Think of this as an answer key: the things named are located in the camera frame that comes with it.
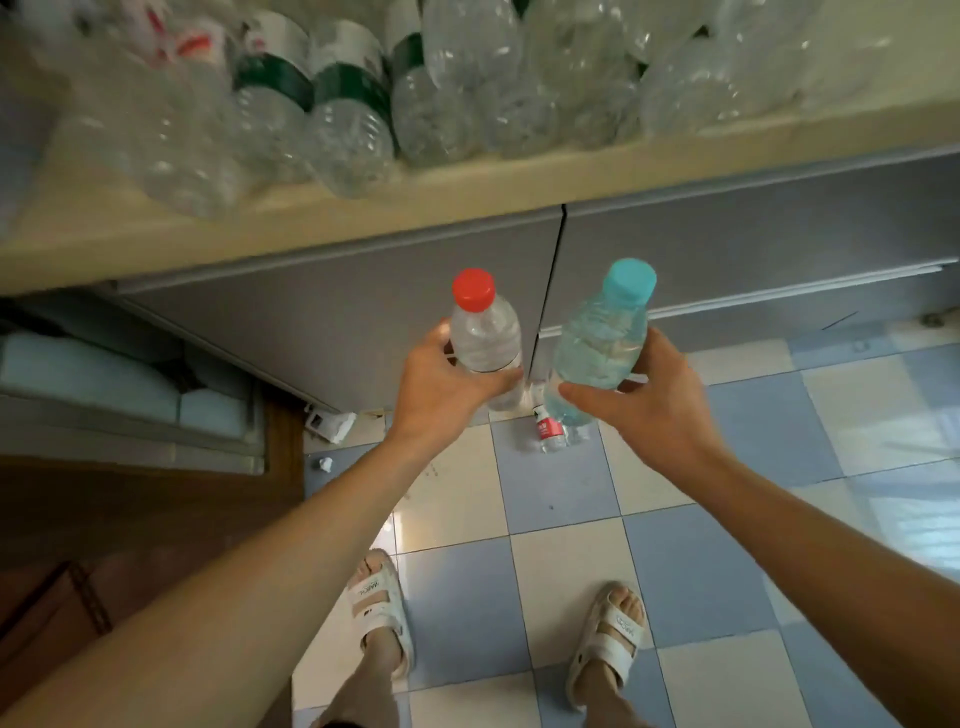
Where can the person's right hand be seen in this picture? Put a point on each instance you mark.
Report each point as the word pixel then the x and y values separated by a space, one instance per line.
pixel 660 420

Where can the person's left hand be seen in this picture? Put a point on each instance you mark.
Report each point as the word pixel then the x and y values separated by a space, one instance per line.
pixel 435 397

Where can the teal-cap water bottle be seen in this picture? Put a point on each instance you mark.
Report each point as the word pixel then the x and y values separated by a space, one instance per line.
pixel 600 337

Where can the red-cap water bottle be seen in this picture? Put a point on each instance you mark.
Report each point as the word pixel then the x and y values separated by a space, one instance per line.
pixel 474 289
pixel 550 430

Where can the row of bottles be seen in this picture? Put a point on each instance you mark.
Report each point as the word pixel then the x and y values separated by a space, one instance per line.
pixel 349 112

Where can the person's left forearm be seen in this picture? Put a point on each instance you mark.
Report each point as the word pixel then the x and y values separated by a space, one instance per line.
pixel 225 600

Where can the grey base cabinet door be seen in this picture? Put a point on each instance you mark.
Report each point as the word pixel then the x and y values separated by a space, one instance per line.
pixel 337 330

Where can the person's left foot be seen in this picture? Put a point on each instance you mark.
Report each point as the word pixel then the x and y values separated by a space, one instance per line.
pixel 367 566

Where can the person's foot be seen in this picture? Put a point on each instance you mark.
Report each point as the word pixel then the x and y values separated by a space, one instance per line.
pixel 626 600
pixel 367 566

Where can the person's right foot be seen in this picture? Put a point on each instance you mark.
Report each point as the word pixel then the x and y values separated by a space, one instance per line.
pixel 626 600

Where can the person's right leg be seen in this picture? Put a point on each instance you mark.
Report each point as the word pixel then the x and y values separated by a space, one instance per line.
pixel 607 705

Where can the person's leg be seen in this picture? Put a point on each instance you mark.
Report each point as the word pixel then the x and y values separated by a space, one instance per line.
pixel 367 697
pixel 607 705

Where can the person's left leg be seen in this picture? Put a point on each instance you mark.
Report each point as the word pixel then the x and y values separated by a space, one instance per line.
pixel 367 697

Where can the white torn cardboard box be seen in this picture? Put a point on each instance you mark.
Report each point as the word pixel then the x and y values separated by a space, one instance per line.
pixel 330 424

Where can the crumpled white tissue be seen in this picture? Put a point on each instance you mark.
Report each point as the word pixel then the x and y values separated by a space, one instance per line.
pixel 325 463

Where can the white sandal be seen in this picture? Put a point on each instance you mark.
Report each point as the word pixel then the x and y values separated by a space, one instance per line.
pixel 382 607
pixel 611 652

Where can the beige table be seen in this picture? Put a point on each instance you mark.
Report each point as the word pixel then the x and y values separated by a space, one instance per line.
pixel 525 180

